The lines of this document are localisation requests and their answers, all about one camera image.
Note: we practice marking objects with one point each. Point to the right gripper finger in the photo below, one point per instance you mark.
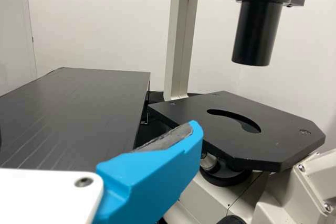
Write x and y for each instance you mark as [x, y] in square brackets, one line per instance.
[147, 176]

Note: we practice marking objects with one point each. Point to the black platform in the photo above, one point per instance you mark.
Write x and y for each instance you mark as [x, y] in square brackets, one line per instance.
[73, 108]

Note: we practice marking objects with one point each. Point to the cream microscope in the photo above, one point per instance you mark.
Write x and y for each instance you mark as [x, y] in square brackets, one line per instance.
[257, 140]

